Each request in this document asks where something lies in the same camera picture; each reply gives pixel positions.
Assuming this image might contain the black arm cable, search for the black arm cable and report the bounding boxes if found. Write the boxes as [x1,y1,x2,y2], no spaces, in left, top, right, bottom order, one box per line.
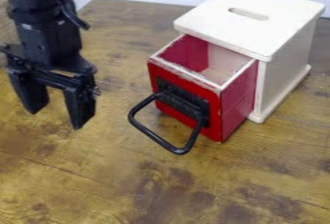
[57,0,93,31]

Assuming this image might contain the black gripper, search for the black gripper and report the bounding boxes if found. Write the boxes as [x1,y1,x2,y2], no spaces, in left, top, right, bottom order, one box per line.
[0,9,99,129]

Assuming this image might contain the red wooden drawer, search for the red wooden drawer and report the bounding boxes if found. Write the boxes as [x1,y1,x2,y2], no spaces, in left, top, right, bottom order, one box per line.
[147,35,258,142]

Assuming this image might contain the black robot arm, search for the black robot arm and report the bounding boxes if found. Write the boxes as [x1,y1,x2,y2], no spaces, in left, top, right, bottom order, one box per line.
[0,0,98,129]

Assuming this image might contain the white wooden cabinet box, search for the white wooden cabinet box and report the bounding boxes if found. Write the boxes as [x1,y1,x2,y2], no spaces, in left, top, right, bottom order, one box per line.
[174,0,325,123]

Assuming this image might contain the black metal drawer handle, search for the black metal drawer handle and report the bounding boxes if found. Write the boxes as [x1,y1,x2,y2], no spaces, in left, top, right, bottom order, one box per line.
[127,76,212,155]

